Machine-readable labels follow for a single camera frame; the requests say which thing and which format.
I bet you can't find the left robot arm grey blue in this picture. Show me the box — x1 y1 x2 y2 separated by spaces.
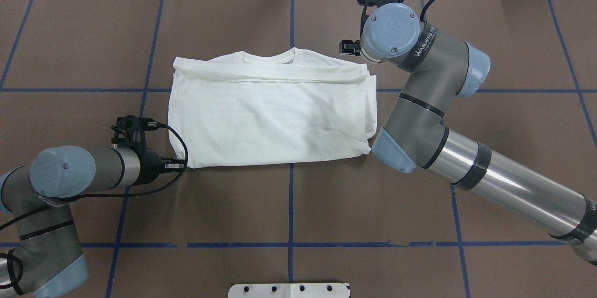
1 146 187 298

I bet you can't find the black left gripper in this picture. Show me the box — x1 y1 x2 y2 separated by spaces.
139 150 186 185

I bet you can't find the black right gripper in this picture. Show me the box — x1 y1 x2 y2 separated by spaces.
339 40 361 56

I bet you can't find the white long-sleeve printed shirt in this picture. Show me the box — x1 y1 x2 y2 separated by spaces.
168 48 377 168

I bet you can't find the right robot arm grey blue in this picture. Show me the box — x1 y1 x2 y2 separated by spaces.
358 2 597 264

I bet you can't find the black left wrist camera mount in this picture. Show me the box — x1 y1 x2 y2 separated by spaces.
111 115 167 151

